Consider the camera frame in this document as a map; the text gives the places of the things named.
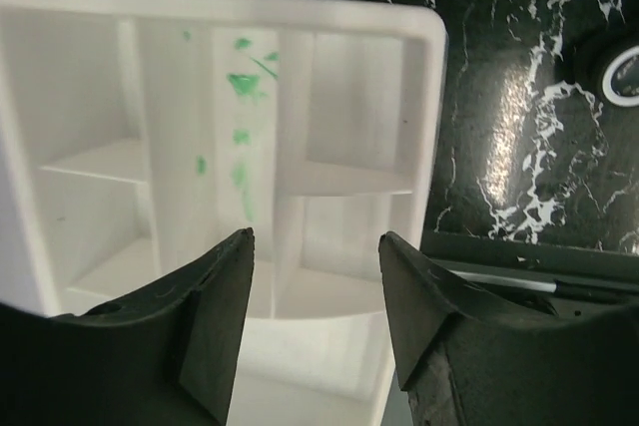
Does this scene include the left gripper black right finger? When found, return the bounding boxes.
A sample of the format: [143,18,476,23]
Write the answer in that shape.
[378,232,638,425]

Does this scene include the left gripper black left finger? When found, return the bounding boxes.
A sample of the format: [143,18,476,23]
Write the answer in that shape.
[1,228,255,425]

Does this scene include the blue cartoon fish suitcase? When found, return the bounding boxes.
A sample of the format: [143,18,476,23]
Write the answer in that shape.
[573,36,638,108]

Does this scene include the black marbled table mat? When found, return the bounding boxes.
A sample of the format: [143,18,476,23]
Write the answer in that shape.
[299,0,639,255]

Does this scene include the white drawer organizer box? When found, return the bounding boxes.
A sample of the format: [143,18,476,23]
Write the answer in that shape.
[1,0,447,425]

